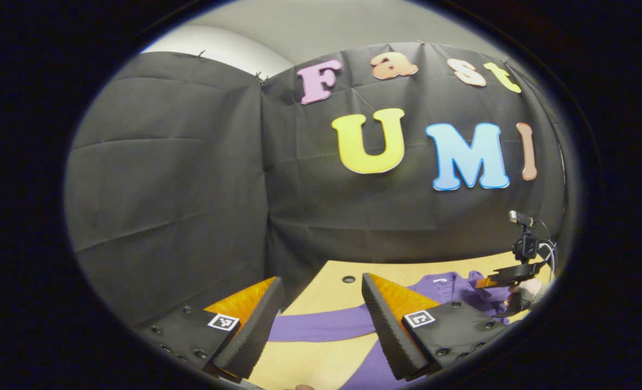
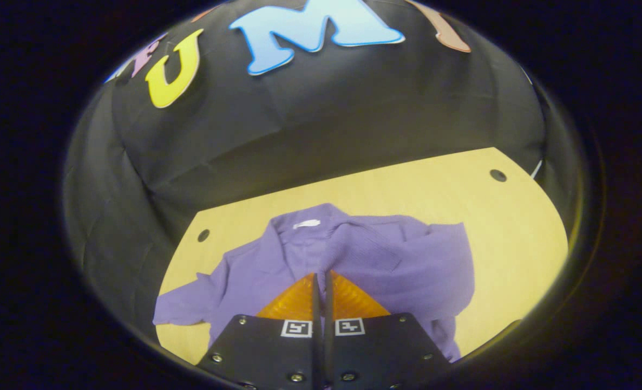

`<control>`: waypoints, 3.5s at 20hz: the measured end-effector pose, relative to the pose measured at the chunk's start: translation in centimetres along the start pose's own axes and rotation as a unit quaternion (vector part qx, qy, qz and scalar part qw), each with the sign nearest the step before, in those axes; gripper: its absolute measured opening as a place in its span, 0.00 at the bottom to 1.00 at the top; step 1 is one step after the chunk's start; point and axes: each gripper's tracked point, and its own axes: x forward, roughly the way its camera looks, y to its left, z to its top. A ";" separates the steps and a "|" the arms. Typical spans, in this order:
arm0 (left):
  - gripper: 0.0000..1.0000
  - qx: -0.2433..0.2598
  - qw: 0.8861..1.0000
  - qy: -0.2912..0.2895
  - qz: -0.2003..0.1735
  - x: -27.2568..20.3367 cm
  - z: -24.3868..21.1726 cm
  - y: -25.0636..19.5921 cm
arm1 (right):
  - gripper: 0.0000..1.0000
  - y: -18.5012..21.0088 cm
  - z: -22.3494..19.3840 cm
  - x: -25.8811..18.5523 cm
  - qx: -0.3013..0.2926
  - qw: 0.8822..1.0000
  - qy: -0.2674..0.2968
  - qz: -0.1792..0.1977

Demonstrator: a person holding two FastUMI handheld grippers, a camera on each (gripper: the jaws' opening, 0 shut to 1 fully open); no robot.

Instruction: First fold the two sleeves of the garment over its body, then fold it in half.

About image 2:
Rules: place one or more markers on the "purple knit cardigan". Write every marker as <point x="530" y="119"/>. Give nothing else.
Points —
<point x="407" y="260"/>

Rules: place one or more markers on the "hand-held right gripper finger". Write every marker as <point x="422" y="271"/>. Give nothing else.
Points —
<point x="316" y="346"/>
<point x="328" y="346"/>

